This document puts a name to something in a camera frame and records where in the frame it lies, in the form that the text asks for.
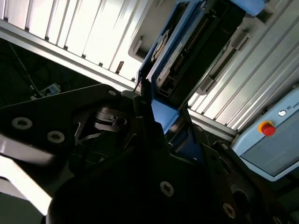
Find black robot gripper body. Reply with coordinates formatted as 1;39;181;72
46;149;225;224

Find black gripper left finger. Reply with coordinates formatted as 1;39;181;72
0;84;169;164

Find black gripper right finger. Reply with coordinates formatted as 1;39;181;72
182;109;236;220

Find hard disk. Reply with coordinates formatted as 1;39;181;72
136;0;266;136

